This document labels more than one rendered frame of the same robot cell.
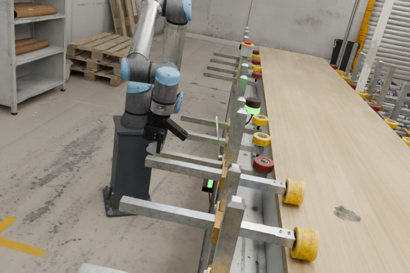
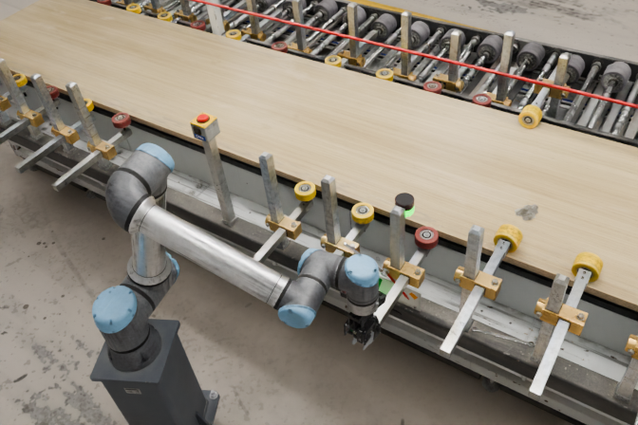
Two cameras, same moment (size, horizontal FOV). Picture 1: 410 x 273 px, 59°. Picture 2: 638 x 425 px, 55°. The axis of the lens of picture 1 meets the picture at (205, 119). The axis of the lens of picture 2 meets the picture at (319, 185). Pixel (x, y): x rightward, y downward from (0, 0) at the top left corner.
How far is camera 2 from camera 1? 1.63 m
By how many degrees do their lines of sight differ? 51
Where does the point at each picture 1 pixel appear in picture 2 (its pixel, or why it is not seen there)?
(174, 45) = not seen: hidden behind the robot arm
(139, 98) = (139, 319)
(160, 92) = (374, 292)
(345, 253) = (581, 242)
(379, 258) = (587, 222)
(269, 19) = not seen: outside the picture
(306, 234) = (593, 261)
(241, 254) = (477, 316)
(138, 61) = (306, 292)
